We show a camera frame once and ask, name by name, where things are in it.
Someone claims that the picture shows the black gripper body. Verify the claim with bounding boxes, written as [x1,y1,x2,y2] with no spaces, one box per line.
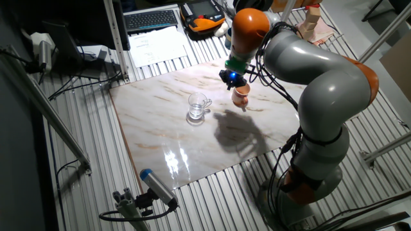
[219,69,248,89]

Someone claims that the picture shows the clear glass mug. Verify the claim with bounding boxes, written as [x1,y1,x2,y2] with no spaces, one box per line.
[188,92,213,121]

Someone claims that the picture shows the small white rounded object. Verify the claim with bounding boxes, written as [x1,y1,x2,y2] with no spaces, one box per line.
[214,21,229,38]

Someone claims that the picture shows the orange black teach pendant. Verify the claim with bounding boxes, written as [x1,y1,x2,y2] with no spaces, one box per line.
[179,0,226,33]

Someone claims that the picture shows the black round device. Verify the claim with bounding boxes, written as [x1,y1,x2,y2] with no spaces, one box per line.
[232,0,274,12]

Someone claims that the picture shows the white marble pattern board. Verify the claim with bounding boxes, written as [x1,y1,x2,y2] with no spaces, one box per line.
[109,57,360,191]

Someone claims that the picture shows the white printed paper sheet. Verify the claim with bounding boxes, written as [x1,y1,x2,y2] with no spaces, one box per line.
[128,26,188,68]

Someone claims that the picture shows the stacked wooden blocks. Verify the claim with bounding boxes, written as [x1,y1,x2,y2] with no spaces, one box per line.
[297,4,322,41]

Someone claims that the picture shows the black keyboard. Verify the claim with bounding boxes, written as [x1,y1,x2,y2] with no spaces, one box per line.
[123,9,179,33]

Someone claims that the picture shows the pink cloth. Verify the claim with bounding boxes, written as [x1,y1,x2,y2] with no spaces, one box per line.
[295,17,337,46]

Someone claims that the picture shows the black monitor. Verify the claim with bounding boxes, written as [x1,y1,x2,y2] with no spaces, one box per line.
[41,0,131,52]

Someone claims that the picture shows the brown cardboard sheet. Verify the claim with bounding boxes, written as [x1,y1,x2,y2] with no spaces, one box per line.
[378,31,411,103]

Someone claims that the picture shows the short aluminium floor profile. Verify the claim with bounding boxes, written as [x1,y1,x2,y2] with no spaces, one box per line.
[359,131,411,169]

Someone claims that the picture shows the black monitor stand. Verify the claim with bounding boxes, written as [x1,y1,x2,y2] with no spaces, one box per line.
[41,19,113,80]

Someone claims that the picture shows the long slanted aluminium profile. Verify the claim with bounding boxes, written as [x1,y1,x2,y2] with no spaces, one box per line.
[0,44,93,176]

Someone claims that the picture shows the black metal bar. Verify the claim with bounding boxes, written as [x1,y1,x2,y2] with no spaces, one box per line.
[333,210,411,231]

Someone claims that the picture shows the slim aluminium post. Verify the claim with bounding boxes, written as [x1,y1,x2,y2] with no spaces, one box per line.
[278,0,298,23]

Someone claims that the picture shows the aluminium frame post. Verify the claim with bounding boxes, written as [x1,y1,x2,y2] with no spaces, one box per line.
[102,0,130,83]

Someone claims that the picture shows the silver camera blue end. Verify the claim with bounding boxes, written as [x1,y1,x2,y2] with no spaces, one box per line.
[139,168,179,209]

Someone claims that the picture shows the thick aluminium frame beam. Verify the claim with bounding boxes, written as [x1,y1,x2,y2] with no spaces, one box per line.
[358,3,411,64]

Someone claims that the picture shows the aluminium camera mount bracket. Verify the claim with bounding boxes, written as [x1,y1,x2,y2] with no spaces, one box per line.
[112,187,155,231]

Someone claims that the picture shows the black camera cable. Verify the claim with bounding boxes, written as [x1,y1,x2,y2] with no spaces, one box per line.
[98,200,179,223]

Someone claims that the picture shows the silver device white mount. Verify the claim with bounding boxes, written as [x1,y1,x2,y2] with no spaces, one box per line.
[30,31,56,73]

